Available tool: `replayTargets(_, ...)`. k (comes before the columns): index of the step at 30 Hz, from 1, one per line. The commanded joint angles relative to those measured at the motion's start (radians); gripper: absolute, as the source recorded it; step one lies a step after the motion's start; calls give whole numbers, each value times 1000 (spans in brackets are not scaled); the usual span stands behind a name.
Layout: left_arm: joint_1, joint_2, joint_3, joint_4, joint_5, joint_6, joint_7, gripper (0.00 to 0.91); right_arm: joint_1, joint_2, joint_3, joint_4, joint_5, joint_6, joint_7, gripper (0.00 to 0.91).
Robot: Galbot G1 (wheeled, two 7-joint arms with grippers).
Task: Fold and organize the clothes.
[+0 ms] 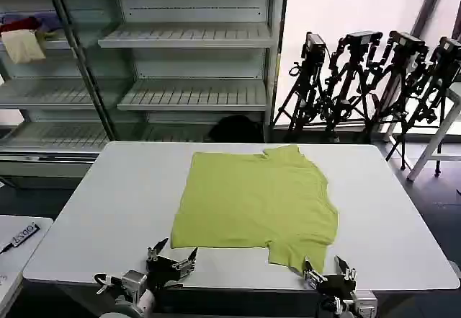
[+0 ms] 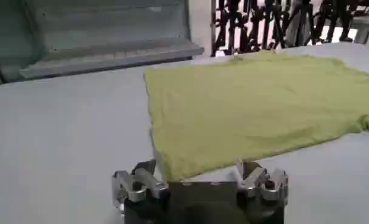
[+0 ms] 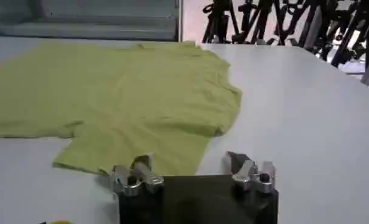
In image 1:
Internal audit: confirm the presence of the lime green shirt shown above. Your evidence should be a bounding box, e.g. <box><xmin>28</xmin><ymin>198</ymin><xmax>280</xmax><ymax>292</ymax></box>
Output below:
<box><xmin>169</xmin><ymin>143</ymin><xmax>340</xmax><ymax>275</ymax></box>

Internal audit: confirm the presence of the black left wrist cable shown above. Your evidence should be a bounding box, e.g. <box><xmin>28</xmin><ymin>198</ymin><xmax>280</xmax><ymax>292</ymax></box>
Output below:
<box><xmin>94</xmin><ymin>273</ymin><xmax>124</xmax><ymax>296</ymax></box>

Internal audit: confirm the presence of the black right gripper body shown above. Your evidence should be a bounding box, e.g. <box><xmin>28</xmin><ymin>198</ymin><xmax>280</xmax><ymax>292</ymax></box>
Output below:
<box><xmin>313</xmin><ymin>274</ymin><xmax>357</xmax><ymax>300</ymax></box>

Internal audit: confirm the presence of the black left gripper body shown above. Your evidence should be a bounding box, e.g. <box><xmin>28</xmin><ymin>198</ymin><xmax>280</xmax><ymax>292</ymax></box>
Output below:
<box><xmin>145</xmin><ymin>255</ymin><xmax>184</xmax><ymax>291</ymax></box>

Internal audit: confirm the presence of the black label plate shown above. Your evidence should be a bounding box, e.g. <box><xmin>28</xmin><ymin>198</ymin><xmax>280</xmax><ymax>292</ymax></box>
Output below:
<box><xmin>0</xmin><ymin>221</ymin><xmax>42</xmax><ymax>255</ymax></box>

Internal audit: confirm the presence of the large white table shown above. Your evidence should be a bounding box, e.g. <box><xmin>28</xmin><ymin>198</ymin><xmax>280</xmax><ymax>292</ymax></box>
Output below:
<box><xmin>22</xmin><ymin>141</ymin><xmax>461</xmax><ymax>291</ymax></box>

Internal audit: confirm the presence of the small white side table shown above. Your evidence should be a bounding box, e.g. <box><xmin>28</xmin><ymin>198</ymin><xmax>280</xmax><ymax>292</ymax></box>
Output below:
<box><xmin>0</xmin><ymin>215</ymin><xmax>54</xmax><ymax>318</ymax></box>

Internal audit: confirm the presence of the white stool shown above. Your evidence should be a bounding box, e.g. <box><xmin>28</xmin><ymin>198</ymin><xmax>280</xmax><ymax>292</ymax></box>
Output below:
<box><xmin>406</xmin><ymin>81</ymin><xmax>461</xmax><ymax>182</ymax></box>

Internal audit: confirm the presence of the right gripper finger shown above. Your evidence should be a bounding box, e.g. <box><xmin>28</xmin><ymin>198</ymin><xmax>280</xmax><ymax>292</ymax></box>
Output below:
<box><xmin>334</xmin><ymin>255</ymin><xmax>357</xmax><ymax>283</ymax></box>
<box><xmin>303</xmin><ymin>257</ymin><xmax>326</xmax><ymax>289</ymax></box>

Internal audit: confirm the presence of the white empty display shelf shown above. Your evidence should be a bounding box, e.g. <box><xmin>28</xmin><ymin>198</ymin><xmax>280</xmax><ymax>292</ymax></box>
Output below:
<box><xmin>97</xmin><ymin>0</ymin><xmax>290</xmax><ymax>143</ymax></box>

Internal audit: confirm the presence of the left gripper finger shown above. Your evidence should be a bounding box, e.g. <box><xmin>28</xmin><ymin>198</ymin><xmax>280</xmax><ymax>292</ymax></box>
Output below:
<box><xmin>146</xmin><ymin>237</ymin><xmax>170</xmax><ymax>262</ymax></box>
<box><xmin>171</xmin><ymin>247</ymin><xmax>200</xmax><ymax>280</ymax></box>

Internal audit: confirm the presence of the grey rack with cloths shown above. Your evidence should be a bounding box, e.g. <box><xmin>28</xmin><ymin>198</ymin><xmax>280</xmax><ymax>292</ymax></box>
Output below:
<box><xmin>0</xmin><ymin>0</ymin><xmax>120</xmax><ymax>190</ymax></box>

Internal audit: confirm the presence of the black bag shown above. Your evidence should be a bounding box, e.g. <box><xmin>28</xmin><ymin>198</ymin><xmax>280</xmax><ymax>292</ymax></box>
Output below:
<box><xmin>207</xmin><ymin>114</ymin><xmax>264</xmax><ymax>143</ymax></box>

